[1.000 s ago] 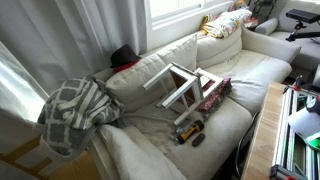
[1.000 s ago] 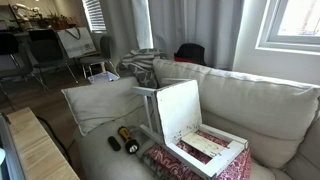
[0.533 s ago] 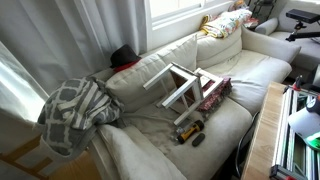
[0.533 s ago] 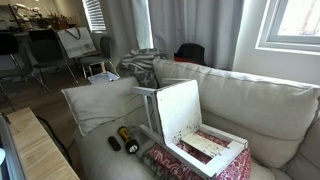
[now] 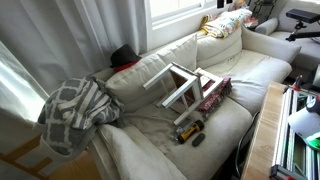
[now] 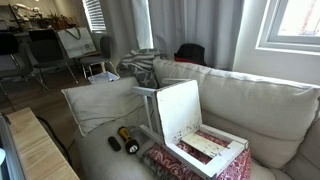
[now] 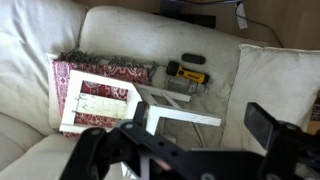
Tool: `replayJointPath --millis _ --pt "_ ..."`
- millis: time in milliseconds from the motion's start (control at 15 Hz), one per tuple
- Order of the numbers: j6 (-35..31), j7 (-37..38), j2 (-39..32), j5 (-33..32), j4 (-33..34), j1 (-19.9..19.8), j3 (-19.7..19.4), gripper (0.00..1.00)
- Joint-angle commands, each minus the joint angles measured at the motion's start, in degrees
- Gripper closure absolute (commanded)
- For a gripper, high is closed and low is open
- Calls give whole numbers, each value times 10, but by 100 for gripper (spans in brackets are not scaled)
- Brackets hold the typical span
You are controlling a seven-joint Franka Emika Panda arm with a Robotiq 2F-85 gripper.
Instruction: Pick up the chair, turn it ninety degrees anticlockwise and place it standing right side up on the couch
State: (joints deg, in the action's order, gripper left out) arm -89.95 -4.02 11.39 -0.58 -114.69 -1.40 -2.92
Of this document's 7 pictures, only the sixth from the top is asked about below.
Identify beige sofa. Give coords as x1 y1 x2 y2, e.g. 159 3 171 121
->
71 59 320 180

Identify clear plastic box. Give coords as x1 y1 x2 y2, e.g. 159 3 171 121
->
87 70 120 85

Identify beige throw pillow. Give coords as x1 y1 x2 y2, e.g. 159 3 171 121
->
61 76 145 137

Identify black metal-legged chair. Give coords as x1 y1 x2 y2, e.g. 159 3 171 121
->
28 29 80 91
0 31 34 111

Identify red patterned folded cloth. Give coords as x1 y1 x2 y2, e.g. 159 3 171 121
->
146 130 253 180

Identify yellow black flashlight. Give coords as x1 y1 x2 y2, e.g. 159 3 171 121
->
117 125 140 155

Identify grey office chair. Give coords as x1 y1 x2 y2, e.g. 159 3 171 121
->
78 35 118 79

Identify potted plants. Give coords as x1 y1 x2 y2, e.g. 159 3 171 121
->
46 12 79 31

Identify light wooden table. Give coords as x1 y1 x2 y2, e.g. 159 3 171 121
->
5 107 81 180

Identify black floor cable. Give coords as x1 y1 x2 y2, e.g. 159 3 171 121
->
35 115 73 166

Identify grey curtain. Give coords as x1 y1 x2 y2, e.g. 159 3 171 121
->
99 0 246 71

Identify white window blinds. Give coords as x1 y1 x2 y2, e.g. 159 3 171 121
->
81 0 108 34

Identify grey tote bag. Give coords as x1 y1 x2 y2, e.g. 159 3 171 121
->
55 26 98 60

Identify aluminium frame rack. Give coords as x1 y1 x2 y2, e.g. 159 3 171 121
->
0 113 26 180

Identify white wooden chair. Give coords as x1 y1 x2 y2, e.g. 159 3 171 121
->
131 78 250 180

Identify black remote control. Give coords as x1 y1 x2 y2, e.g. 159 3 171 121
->
107 135 122 152

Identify beige sofa back cushion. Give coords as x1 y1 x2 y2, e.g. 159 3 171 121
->
152 58 320 170

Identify grey white patterned blanket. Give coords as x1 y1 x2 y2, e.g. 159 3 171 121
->
116 48 169 89

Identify black hat with red band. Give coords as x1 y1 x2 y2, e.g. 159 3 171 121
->
173 42 207 67

